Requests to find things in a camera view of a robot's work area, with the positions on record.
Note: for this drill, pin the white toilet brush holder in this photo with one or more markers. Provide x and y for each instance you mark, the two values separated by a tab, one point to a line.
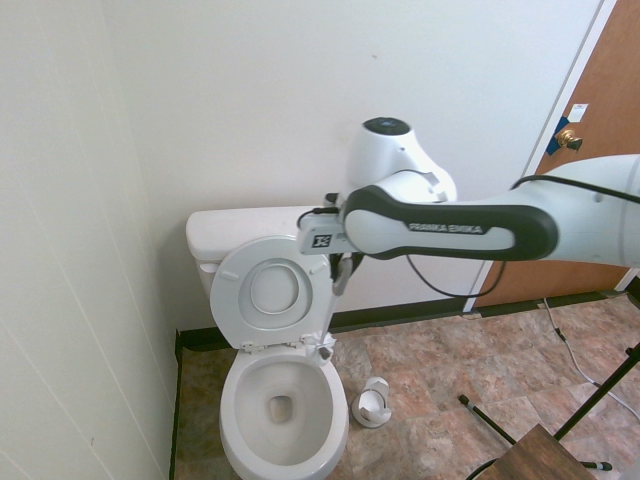
372	410

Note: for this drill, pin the white toilet tank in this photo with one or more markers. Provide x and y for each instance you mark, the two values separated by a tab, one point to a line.
205	287

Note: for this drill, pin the white door frame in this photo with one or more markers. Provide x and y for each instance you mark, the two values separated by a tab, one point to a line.
565	90

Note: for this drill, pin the brown wooden table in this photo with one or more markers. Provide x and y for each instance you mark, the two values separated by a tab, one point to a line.
535	455

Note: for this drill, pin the white toilet seat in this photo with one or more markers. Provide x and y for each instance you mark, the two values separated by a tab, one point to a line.
230	310

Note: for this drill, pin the white toilet tank lid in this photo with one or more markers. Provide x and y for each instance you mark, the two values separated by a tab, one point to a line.
225	225

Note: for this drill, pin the blue tape strip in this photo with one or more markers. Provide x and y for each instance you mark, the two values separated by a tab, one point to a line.
556	145

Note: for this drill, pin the brown wooden door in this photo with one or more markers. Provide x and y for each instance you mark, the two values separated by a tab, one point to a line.
600	75

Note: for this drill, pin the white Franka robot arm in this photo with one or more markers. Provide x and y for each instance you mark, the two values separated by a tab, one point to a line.
450	230

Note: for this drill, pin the brass door knob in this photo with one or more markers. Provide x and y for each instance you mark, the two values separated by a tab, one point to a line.
567	137

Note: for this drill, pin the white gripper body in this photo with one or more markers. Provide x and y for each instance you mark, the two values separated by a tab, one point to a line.
320	239

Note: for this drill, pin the white paper label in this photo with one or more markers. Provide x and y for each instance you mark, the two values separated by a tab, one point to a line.
578	112

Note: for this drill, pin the white toilet bowl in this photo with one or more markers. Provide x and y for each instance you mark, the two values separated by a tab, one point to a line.
240	445

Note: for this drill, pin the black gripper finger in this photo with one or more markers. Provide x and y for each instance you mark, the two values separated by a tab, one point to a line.
332	265
353	260

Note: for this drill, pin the black baseboard beside toilet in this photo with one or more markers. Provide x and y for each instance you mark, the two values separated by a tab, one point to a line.
175	400

